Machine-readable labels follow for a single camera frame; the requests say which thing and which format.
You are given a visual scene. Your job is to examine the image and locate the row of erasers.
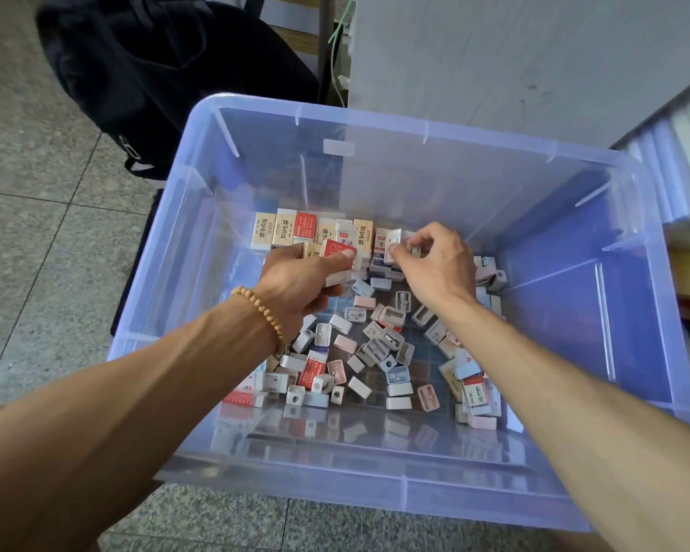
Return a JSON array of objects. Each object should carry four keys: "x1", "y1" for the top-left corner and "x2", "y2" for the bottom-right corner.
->
[{"x1": 251, "y1": 208, "x2": 406, "y2": 262}]

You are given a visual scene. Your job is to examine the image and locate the beaded wooden bracelet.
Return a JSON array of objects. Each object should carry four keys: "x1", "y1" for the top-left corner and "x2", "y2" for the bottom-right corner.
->
[{"x1": 230, "y1": 284, "x2": 289, "y2": 357}]

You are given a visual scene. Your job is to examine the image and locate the pile of boxed erasers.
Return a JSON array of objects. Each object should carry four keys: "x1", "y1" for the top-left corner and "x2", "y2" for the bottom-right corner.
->
[{"x1": 221, "y1": 252, "x2": 510, "y2": 432}]

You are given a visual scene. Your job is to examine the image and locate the cardboard box with papers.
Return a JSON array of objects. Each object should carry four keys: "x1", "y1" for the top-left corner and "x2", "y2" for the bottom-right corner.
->
[{"x1": 189, "y1": 0, "x2": 352, "y2": 58}]

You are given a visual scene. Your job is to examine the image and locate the black backpack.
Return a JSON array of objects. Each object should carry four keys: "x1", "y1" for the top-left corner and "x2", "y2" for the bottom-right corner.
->
[{"x1": 34, "y1": 0, "x2": 324, "y2": 182}]

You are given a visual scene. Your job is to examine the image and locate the person's right forearm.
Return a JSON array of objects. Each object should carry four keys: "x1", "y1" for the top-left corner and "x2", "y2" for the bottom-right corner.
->
[{"x1": 437, "y1": 298, "x2": 690, "y2": 552}]

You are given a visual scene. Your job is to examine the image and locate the clear plastic storage bin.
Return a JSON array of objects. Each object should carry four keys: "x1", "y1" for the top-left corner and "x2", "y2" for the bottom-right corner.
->
[{"x1": 107, "y1": 94, "x2": 690, "y2": 534}]

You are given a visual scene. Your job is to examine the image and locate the white cabinet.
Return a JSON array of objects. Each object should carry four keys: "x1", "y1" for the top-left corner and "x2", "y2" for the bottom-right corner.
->
[{"x1": 345, "y1": 0, "x2": 690, "y2": 150}]

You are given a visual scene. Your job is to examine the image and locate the red label eraser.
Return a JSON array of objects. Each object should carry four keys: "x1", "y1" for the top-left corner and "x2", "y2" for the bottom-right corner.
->
[{"x1": 322, "y1": 238, "x2": 358, "y2": 271}]

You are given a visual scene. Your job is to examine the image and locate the person's left hand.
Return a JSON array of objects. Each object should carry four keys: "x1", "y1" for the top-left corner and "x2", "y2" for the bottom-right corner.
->
[{"x1": 247, "y1": 243, "x2": 356, "y2": 346}]

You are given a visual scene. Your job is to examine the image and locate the person's right hand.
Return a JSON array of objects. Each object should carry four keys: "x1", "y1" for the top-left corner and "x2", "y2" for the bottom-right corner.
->
[{"x1": 389, "y1": 220, "x2": 478, "y2": 317}]

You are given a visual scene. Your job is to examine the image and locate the green cable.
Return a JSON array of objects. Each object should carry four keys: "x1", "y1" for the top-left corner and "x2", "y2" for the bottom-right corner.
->
[{"x1": 327, "y1": 0, "x2": 358, "y2": 104}]

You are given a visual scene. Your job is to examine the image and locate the person's left forearm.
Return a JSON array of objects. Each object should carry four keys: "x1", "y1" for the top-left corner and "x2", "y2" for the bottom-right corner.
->
[{"x1": 0, "y1": 298, "x2": 283, "y2": 552}]

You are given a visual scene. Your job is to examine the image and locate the stack of white blue books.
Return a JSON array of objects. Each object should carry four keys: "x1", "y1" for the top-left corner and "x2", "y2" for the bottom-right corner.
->
[{"x1": 615, "y1": 80, "x2": 690, "y2": 225}]

